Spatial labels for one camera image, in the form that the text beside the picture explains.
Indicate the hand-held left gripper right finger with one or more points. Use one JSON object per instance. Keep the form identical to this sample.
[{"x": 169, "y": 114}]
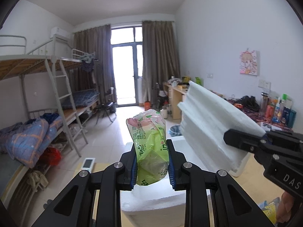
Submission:
[{"x": 171, "y": 172}]

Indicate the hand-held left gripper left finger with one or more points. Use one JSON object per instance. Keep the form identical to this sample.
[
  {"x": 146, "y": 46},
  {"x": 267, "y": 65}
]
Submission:
[{"x": 134, "y": 170}]

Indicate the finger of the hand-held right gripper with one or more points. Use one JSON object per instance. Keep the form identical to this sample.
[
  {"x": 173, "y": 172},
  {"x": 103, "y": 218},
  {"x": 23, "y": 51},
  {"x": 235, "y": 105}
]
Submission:
[{"x": 239, "y": 138}]

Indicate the white foam sheet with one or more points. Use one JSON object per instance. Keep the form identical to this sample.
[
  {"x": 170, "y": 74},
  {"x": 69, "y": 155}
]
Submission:
[{"x": 213, "y": 123}]

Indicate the green plastic bag pack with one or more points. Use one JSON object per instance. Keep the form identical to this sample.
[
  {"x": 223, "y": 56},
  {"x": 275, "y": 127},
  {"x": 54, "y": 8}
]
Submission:
[{"x": 149, "y": 141}]

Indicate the white foam box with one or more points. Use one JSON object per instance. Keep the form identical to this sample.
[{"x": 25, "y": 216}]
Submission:
[{"x": 153, "y": 203}]

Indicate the person's right hand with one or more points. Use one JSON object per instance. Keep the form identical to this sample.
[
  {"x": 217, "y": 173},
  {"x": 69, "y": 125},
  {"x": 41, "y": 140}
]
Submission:
[{"x": 285, "y": 208}]

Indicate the patterned dark tablecloth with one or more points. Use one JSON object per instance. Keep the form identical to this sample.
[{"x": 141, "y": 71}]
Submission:
[{"x": 251, "y": 115}]

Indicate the white printed paper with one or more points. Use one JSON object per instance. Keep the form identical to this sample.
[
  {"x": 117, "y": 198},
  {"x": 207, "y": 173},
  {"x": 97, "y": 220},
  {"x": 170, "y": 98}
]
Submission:
[{"x": 267, "y": 125}]

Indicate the black bag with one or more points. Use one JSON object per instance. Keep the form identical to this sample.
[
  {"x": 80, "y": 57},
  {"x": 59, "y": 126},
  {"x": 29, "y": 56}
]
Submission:
[{"x": 249, "y": 102}]

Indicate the blue plastic basin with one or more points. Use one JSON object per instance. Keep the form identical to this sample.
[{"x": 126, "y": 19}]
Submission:
[{"x": 175, "y": 130}]

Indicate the cluster of toiletry bottles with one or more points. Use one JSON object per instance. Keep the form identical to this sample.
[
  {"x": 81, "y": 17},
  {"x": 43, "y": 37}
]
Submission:
[{"x": 277, "y": 111}]

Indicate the white remote control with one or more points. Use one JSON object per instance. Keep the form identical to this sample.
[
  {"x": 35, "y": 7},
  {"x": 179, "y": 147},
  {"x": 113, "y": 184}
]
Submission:
[{"x": 88, "y": 163}]

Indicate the blue yellow printed packet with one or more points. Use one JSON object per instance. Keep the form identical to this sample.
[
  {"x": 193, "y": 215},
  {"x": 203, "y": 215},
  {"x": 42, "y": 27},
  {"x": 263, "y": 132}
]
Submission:
[{"x": 268, "y": 211}]

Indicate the orange box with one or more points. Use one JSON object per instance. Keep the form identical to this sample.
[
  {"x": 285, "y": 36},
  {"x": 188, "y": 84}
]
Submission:
[{"x": 147, "y": 105}]

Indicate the black folding chair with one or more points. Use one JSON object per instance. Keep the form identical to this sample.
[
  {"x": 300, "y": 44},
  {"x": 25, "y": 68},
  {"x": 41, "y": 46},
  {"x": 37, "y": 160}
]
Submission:
[{"x": 107, "y": 106}]

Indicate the green box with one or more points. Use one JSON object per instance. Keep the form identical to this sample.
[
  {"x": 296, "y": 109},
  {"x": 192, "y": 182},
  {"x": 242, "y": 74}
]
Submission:
[{"x": 199, "y": 81}]

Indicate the light wooden desk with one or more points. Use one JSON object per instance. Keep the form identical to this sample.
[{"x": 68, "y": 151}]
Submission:
[{"x": 176, "y": 99}]

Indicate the red plastic bag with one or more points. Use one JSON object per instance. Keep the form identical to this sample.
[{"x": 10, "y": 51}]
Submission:
[{"x": 51, "y": 157}]

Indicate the dark blue plaid mattress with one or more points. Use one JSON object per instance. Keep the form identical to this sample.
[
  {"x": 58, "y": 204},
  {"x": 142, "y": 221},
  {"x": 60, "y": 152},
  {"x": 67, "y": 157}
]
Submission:
[{"x": 81, "y": 98}]

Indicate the beige cloth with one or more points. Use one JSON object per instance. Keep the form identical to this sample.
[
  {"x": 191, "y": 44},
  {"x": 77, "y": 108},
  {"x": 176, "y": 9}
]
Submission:
[{"x": 36, "y": 179}]

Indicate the glass balcony door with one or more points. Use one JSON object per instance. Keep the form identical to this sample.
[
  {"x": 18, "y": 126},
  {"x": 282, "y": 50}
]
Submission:
[{"x": 125, "y": 71}]

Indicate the blue orange plaid quilt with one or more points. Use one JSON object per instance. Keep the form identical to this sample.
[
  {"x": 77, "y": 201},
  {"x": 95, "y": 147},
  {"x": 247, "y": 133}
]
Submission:
[{"x": 30, "y": 141}]

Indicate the dark hanging clothes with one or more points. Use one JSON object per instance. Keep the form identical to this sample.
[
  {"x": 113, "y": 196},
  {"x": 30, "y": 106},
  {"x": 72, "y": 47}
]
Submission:
[{"x": 87, "y": 65}]

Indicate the brown curtain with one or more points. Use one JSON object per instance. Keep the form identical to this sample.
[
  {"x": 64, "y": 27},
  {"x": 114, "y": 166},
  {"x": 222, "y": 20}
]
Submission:
[
  {"x": 94, "y": 59},
  {"x": 158, "y": 56}
]

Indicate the grey metal bunk bed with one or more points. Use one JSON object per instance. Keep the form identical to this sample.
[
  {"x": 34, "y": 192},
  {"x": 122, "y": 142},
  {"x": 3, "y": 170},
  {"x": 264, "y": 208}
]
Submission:
[
  {"x": 14, "y": 63},
  {"x": 78, "y": 56}
]

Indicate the white air conditioner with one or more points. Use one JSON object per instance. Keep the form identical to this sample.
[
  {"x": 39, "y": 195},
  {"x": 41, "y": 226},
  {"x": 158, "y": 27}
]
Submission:
[{"x": 60, "y": 34}]

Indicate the white wall socket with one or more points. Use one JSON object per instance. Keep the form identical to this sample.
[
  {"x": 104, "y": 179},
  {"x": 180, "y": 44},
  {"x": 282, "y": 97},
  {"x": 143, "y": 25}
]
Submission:
[{"x": 264, "y": 84}]

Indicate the cartoon wall poster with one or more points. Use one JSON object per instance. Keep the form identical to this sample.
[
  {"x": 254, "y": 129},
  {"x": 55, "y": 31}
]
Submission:
[{"x": 248, "y": 62}]

